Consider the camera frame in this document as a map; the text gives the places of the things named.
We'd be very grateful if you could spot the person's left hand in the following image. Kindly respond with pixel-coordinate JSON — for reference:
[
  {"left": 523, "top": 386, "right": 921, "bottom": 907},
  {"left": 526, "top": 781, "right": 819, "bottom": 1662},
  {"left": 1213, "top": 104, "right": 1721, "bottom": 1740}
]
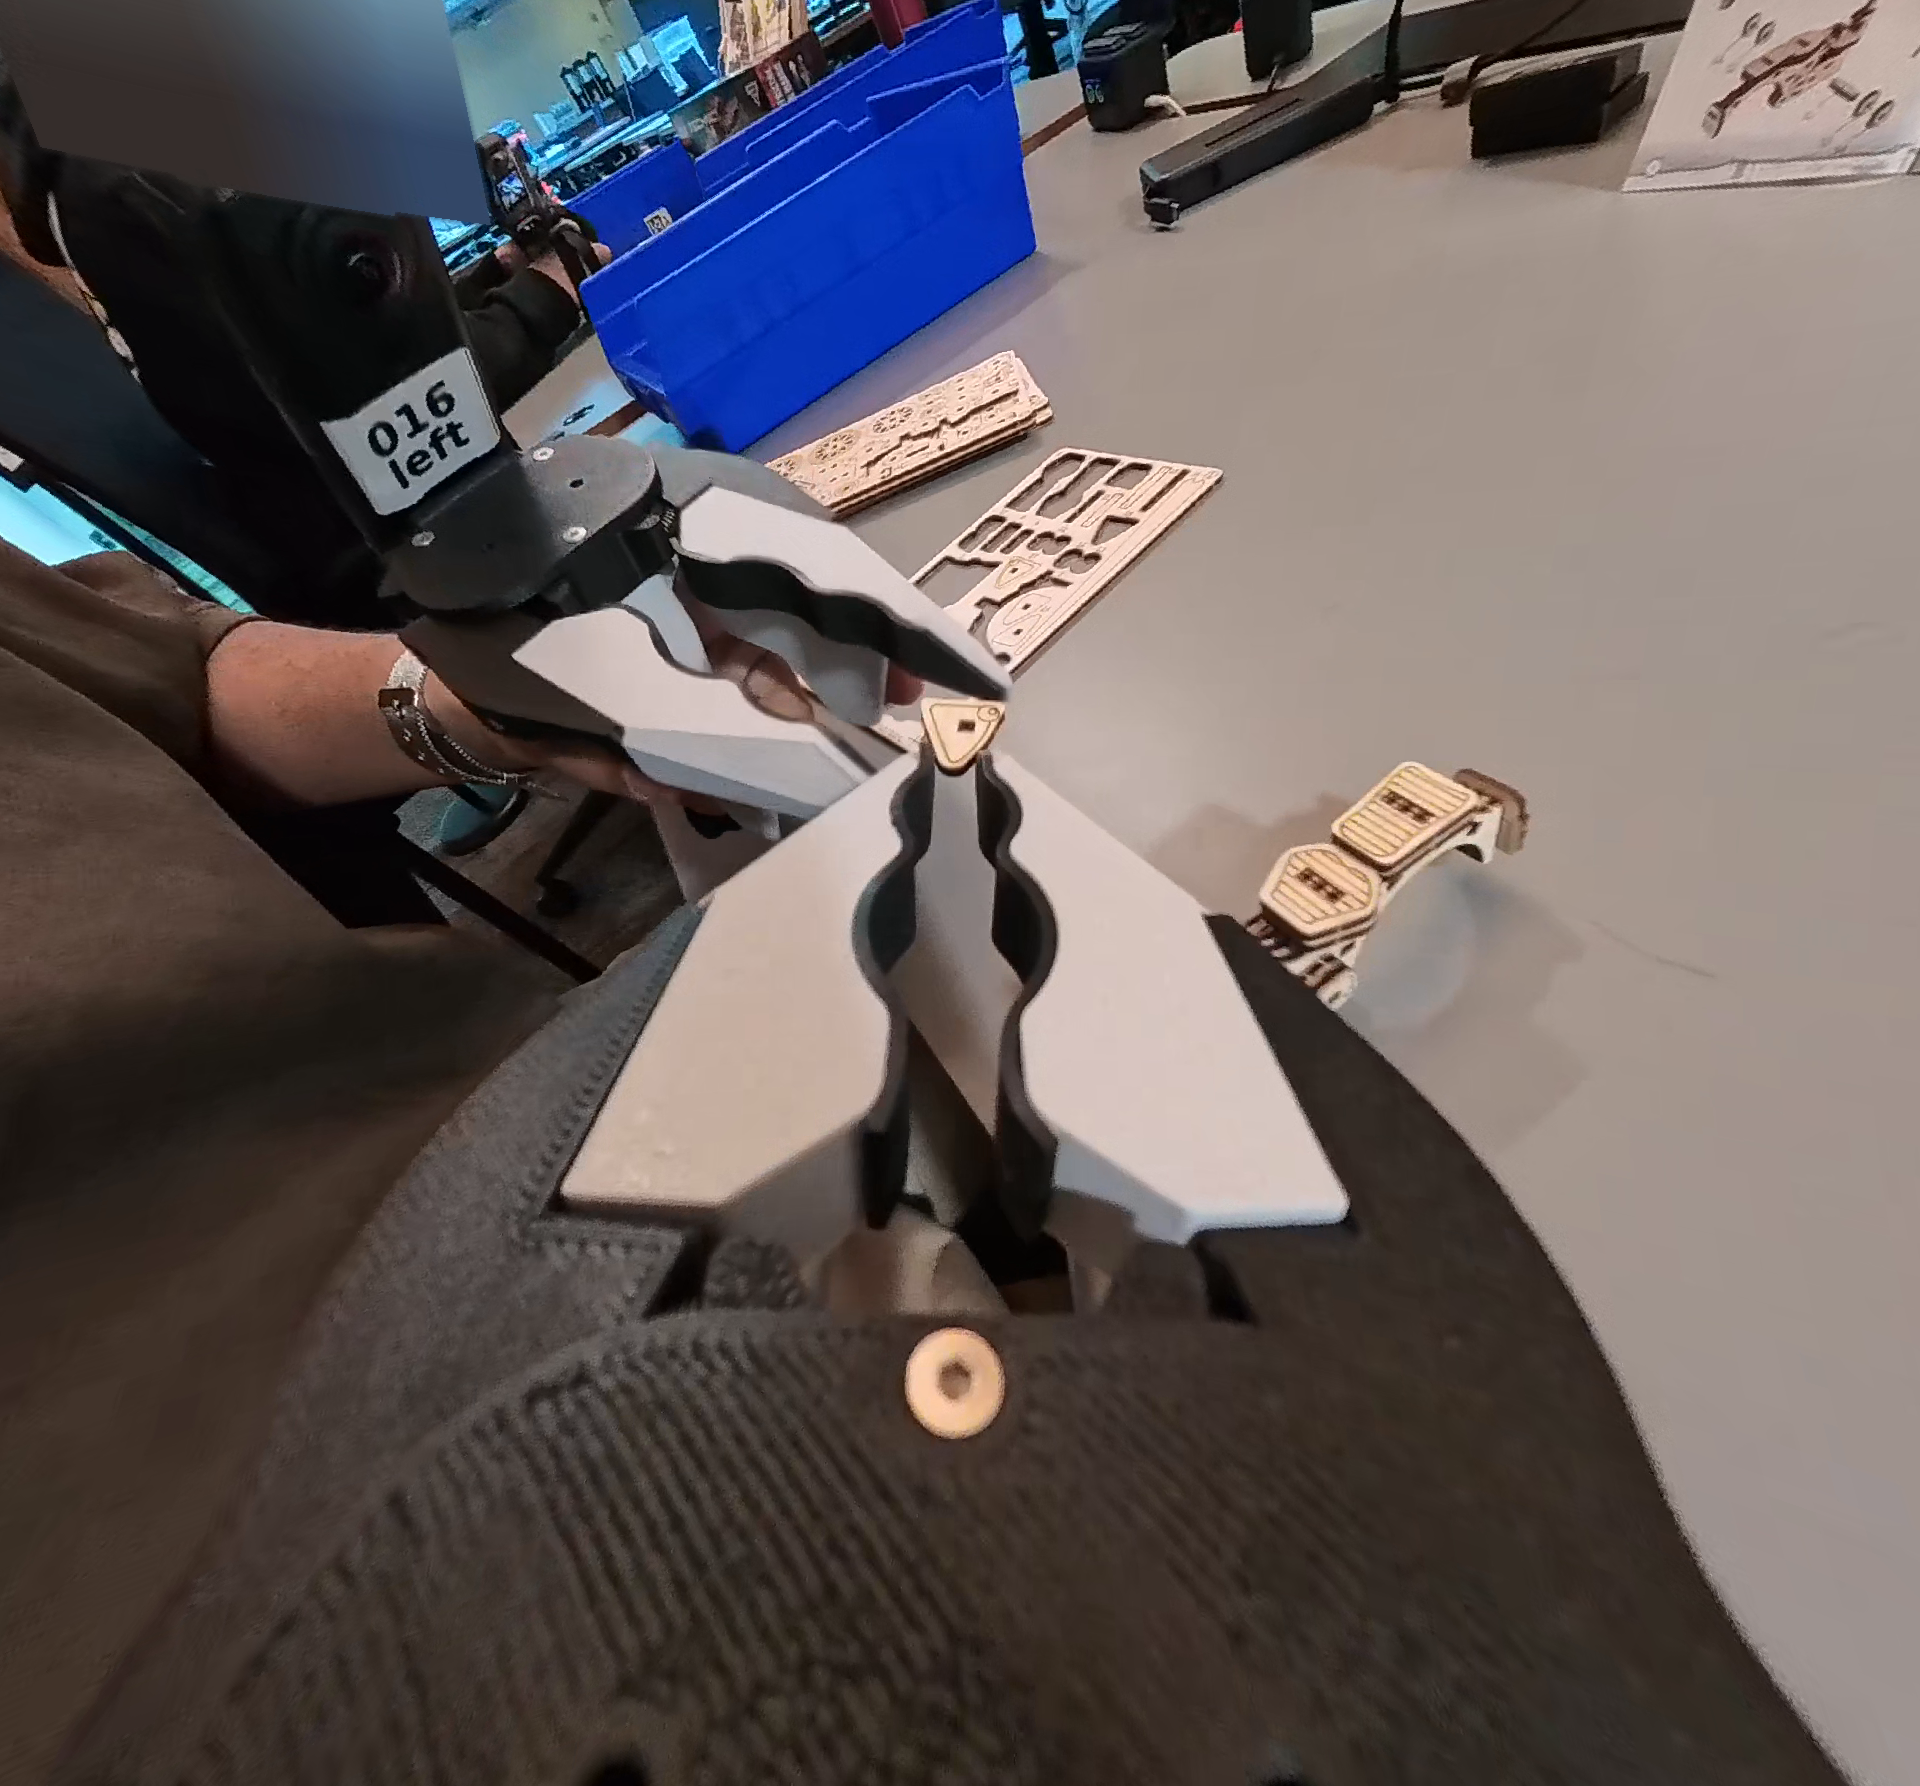
[{"left": 427, "top": 622, "right": 921, "bottom": 828}]

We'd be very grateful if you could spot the printed instruction sheet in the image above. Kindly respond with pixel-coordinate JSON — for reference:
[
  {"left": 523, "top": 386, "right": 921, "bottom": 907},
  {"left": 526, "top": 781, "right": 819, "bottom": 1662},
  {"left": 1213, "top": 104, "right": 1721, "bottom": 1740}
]
[{"left": 1623, "top": 0, "right": 1920, "bottom": 194}]

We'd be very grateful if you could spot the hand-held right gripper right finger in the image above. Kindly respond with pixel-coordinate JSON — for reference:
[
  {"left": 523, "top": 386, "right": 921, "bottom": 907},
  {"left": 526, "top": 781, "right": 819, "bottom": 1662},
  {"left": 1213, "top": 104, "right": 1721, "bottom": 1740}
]
[{"left": 973, "top": 758, "right": 1353, "bottom": 1279}]

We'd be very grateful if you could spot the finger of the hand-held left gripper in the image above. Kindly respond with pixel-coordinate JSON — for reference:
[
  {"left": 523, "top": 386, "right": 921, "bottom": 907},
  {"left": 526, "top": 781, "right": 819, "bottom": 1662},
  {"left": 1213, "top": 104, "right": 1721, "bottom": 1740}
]
[
  {"left": 510, "top": 569, "right": 921, "bottom": 846},
  {"left": 660, "top": 450, "right": 1014, "bottom": 731}
]

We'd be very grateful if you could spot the cut-out wooden puzzle sheet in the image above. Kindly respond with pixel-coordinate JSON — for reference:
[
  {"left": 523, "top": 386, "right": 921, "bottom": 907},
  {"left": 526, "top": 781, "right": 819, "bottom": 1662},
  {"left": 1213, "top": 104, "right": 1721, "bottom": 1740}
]
[{"left": 906, "top": 449, "right": 1224, "bottom": 679}]

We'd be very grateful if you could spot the grey desk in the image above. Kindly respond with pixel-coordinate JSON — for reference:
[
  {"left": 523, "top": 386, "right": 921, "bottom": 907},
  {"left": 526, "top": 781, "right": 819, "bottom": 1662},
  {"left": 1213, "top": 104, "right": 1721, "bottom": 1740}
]
[{"left": 495, "top": 16, "right": 1920, "bottom": 1786}]

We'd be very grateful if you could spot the wooden arch model part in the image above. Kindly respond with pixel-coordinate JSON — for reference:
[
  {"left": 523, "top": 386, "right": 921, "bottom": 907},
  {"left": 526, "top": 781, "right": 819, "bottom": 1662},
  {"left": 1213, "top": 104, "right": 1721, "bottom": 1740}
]
[{"left": 1244, "top": 760, "right": 1532, "bottom": 1012}]

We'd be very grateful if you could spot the silver wrist bracelet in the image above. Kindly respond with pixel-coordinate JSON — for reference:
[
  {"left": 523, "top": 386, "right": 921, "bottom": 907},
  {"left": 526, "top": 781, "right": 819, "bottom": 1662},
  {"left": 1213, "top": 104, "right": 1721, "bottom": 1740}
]
[{"left": 378, "top": 646, "right": 521, "bottom": 790}]

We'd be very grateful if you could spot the stack of wooden puzzle sheets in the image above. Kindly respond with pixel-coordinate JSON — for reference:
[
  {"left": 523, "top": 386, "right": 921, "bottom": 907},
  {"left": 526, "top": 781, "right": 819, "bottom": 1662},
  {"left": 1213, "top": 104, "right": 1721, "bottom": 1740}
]
[{"left": 764, "top": 351, "right": 1057, "bottom": 521}]

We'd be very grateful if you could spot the black rectangular box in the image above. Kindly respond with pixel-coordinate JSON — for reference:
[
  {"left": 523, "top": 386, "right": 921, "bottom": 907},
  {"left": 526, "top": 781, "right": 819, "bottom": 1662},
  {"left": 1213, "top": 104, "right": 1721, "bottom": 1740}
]
[{"left": 1467, "top": 43, "right": 1653, "bottom": 160}]

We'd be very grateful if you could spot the black charger block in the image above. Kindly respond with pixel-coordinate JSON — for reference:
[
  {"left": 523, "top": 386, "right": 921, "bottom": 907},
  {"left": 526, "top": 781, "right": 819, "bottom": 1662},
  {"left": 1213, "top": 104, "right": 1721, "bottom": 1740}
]
[{"left": 1076, "top": 22, "right": 1180, "bottom": 137}]

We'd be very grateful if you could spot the long black bar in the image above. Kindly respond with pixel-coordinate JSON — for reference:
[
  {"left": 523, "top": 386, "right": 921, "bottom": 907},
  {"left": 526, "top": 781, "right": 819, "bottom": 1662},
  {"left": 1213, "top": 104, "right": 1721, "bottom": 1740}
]
[{"left": 1137, "top": 69, "right": 1390, "bottom": 228}]

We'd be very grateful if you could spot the person's left forearm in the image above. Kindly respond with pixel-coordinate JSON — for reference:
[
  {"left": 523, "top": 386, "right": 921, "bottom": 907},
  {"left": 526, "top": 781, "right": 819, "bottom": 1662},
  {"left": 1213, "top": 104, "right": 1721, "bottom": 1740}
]
[{"left": 202, "top": 613, "right": 452, "bottom": 806}]

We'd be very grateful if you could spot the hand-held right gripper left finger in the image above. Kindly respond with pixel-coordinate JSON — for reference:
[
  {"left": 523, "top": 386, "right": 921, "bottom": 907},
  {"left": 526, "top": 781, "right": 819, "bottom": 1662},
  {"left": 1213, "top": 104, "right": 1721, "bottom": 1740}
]
[{"left": 558, "top": 755, "right": 943, "bottom": 1301}]

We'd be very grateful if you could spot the blue plastic bin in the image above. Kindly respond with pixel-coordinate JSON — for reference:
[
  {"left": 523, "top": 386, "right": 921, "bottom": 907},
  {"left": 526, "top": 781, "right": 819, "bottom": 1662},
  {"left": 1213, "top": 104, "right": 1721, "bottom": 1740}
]
[
  {"left": 576, "top": 58, "right": 1041, "bottom": 456},
  {"left": 570, "top": 143, "right": 705, "bottom": 257},
  {"left": 697, "top": 0, "right": 1011, "bottom": 190}
]

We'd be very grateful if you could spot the person's brown shirt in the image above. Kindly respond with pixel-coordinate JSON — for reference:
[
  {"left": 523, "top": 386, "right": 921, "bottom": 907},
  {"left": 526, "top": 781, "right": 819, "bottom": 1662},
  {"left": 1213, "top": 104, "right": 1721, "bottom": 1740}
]
[{"left": 0, "top": 533, "right": 709, "bottom": 1786}]

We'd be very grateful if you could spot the small triangular wooden piece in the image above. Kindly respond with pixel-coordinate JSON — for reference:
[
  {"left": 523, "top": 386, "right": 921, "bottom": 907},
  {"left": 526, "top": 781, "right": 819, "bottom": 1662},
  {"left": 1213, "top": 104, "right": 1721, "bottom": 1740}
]
[{"left": 918, "top": 699, "right": 1004, "bottom": 778}]

